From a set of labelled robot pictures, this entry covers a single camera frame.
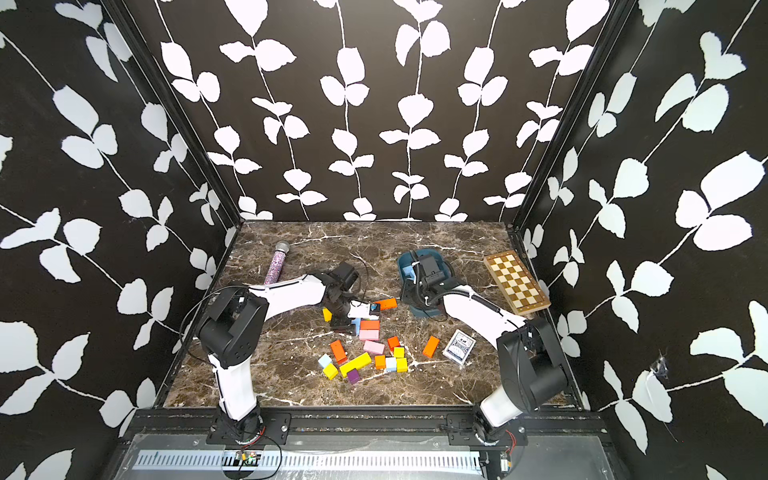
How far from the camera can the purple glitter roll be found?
3.38 feet

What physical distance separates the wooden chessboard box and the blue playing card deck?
0.21 m

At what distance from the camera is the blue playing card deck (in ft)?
2.86

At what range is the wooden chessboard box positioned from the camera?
3.20 feet
